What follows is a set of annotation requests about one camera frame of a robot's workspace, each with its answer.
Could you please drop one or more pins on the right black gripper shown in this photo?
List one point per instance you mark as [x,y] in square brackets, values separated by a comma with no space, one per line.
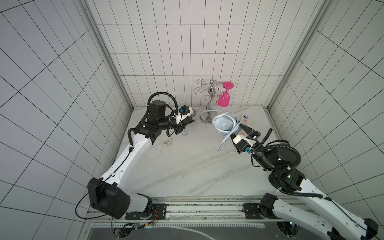
[249,135]

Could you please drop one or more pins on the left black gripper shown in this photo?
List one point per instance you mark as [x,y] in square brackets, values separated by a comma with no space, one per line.
[182,125]

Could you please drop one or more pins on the grey-blue power strip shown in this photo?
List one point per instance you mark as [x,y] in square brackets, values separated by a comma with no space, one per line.
[225,124]

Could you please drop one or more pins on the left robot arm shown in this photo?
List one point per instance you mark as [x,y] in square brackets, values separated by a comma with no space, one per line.
[111,194]

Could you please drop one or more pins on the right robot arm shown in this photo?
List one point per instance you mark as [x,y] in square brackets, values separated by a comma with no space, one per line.
[330,221]

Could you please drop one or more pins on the white multicolour power strip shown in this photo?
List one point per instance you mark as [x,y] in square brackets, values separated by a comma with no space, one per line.
[244,123]

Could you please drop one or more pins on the chrome wine glass rack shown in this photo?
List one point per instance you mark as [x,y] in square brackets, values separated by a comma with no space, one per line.
[210,88]

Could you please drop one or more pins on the pink wine glass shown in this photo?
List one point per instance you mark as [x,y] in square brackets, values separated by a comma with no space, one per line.
[224,98]

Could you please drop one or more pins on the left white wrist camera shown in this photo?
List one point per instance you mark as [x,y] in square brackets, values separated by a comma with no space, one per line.
[182,115]

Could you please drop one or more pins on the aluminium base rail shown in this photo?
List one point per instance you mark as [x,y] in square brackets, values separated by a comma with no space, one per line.
[191,210]

